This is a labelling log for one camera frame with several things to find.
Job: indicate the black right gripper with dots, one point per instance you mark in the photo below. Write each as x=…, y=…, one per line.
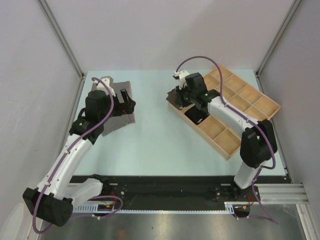
x=180, y=92

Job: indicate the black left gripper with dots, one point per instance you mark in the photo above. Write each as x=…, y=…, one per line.
x=124, y=108

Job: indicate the grey striped underwear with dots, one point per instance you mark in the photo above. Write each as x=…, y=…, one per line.
x=120, y=117

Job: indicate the brown underwear beige waistband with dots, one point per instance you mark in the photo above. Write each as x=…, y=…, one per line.
x=173, y=99

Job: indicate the black underwear beige waistband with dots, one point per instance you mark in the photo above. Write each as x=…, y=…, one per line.
x=196, y=115

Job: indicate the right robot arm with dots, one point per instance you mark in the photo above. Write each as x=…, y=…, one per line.
x=258, y=144

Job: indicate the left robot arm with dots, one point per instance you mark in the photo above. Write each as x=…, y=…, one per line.
x=50, y=200

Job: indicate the wooden compartment tray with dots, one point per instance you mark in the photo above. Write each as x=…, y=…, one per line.
x=243, y=96

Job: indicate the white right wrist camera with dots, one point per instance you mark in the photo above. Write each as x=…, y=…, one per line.
x=180, y=75

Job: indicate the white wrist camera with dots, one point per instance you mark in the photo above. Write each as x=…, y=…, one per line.
x=180, y=75
x=104, y=85

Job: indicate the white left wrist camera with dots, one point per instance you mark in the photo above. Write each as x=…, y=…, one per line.
x=104, y=85

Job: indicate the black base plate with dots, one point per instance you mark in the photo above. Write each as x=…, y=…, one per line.
x=178, y=193

